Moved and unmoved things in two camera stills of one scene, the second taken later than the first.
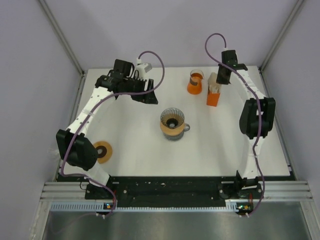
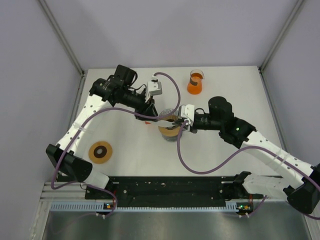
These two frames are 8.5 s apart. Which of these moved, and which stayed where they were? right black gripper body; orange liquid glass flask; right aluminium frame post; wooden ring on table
Moved: right black gripper body
Stayed: right aluminium frame post; orange liquid glass flask; wooden ring on table
